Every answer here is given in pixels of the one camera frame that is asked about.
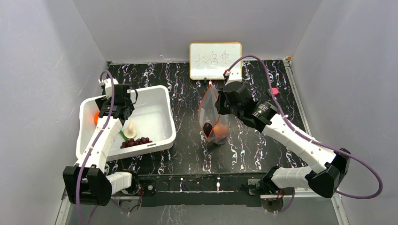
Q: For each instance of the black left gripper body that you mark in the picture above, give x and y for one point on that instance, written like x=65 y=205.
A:
x=103 y=101

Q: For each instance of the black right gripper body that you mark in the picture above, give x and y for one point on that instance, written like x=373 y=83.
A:
x=221 y=102

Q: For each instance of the orange toy tangerine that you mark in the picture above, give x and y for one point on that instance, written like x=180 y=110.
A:
x=95 y=118

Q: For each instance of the clear zip top bag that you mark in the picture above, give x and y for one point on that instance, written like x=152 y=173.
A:
x=208 y=113

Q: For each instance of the orange toy fruit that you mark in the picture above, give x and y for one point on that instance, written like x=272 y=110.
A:
x=221 y=131

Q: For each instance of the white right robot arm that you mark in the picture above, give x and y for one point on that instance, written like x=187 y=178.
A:
x=325 y=168

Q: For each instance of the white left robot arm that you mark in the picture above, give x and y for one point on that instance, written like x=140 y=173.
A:
x=101 y=120

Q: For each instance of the white toy mushroom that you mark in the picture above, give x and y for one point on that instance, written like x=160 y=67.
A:
x=130 y=131

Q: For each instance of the white plastic bin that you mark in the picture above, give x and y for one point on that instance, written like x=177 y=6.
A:
x=152 y=117

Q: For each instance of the dark red grape bunch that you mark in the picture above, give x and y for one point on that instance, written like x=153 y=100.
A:
x=135 y=142

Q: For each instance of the pink whiteboard eraser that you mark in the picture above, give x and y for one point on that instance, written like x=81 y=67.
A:
x=275 y=91

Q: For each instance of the small whiteboard with writing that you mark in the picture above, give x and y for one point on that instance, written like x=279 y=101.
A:
x=209 y=60

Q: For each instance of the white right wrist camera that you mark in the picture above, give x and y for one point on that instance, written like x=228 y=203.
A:
x=232 y=76

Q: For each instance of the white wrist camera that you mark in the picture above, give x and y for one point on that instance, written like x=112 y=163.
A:
x=107 y=86
x=232 y=76

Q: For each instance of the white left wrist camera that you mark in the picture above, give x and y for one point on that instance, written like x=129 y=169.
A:
x=107 y=86

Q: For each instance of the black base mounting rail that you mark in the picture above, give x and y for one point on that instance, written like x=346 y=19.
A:
x=186 y=189

